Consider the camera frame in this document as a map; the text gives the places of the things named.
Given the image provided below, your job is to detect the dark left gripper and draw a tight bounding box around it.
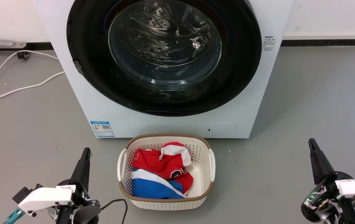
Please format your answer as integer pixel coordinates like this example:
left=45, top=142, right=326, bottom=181
left=56, top=147, right=101, bottom=208

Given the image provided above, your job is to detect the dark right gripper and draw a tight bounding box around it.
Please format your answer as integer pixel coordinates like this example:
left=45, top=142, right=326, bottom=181
left=301, top=138, right=355, bottom=224

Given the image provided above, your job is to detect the black round glass washer door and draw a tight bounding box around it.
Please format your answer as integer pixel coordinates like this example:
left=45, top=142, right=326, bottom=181
left=66, top=0, right=262, bottom=117

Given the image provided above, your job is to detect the white front-load washing machine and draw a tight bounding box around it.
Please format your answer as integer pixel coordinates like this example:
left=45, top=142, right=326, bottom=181
left=32, top=0, right=295, bottom=139

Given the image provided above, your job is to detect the metal door hinge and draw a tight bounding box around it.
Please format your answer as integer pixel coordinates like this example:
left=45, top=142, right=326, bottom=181
left=73, top=60, right=85, bottom=75

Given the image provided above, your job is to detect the blue energy label sticker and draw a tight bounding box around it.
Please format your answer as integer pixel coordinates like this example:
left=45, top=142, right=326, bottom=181
left=90, top=121, right=115, bottom=138

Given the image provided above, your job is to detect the red white blue garment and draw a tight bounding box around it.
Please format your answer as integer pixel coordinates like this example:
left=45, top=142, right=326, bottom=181
left=130, top=142, right=194, bottom=199

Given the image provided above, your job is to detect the white plastic laundry basket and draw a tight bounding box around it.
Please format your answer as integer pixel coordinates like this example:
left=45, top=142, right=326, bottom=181
left=117, top=133, right=216, bottom=211

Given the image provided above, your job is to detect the round white filter cover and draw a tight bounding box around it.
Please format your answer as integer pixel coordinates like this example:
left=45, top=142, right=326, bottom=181
left=207, top=122, right=238, bottom=138

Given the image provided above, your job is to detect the black text sticker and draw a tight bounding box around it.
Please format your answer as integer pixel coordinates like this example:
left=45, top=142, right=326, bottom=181
left=262, top=35, right=277, bottom=53

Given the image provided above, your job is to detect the perforated steel washer drum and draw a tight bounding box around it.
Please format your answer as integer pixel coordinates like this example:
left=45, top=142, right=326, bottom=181
left=109, top=0, right=222, bottom=68

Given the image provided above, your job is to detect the thin black cable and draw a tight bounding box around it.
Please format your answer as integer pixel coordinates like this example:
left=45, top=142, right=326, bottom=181
left=100, top=199, right=128, bottom=224

